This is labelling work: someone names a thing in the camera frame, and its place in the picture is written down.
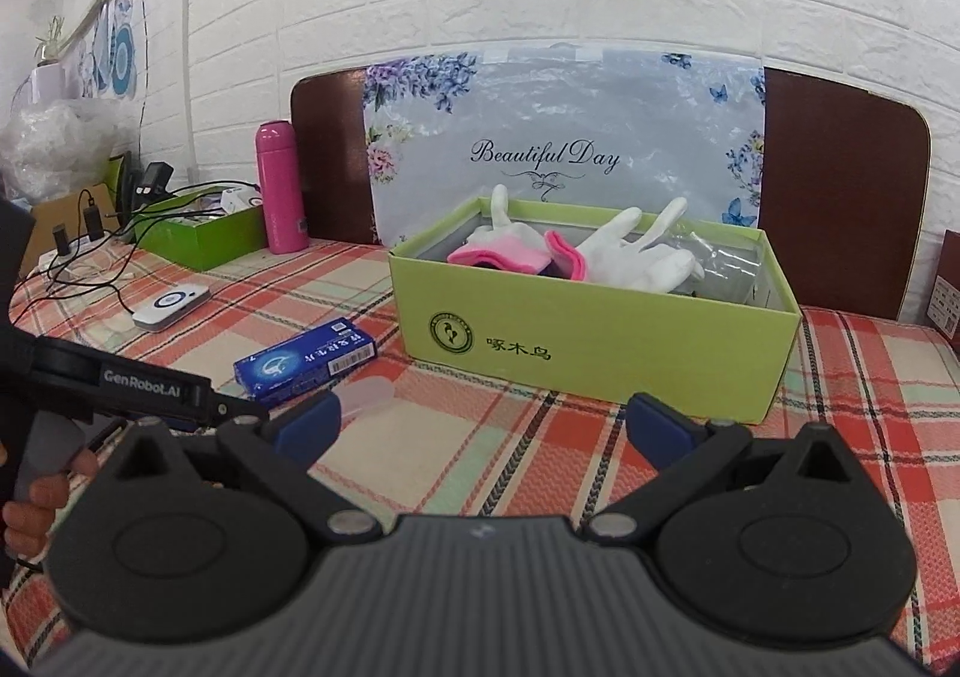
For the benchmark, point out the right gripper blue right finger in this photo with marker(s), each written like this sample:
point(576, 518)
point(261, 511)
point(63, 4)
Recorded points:
point(690, 458)

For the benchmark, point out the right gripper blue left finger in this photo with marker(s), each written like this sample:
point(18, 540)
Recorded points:
point(273, 459)

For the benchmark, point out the blue medicine box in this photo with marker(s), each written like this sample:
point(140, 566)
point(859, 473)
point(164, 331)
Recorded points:
point(304, 362)

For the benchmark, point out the translucent plastic case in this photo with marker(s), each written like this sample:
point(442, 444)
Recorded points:
point(359, 397)

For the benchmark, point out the white glove pink cuff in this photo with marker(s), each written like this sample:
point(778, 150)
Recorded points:
point(509, 246)

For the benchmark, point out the person's left hand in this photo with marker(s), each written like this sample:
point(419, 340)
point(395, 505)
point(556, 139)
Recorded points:
point(26, 524)

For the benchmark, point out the white round-button device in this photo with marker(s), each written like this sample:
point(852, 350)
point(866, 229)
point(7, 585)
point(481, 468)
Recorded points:
point(171, 306)

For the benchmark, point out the white power strip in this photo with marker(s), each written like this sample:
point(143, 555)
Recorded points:
point(55, 266)

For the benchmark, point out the green cardboard storage box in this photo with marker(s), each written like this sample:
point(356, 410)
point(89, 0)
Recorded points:
point(704, 358)

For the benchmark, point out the clear plastic bag in box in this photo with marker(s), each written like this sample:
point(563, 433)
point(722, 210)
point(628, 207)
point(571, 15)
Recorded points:
point(733, 267)

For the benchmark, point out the green open box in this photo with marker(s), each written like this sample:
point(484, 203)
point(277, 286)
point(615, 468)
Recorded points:
point(195, 231)

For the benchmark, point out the black charger adapter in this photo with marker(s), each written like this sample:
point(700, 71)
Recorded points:
point(152, 186)

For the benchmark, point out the pink thermos bottle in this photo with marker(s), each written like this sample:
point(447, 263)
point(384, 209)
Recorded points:
point(280, 188)

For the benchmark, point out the crumpled clear plastic bag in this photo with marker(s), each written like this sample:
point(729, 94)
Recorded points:
point(50, 151)

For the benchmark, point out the brown cardboard box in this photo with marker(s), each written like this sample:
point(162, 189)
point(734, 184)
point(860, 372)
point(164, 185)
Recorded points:
point(944, 302)

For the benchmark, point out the floral Beautiful Day plastic bag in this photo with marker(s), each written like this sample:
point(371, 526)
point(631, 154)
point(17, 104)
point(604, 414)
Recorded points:
point(572, 125)

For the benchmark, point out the dark brown wooden headboard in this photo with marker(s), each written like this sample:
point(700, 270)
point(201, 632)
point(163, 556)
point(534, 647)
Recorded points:
point(843, 197)

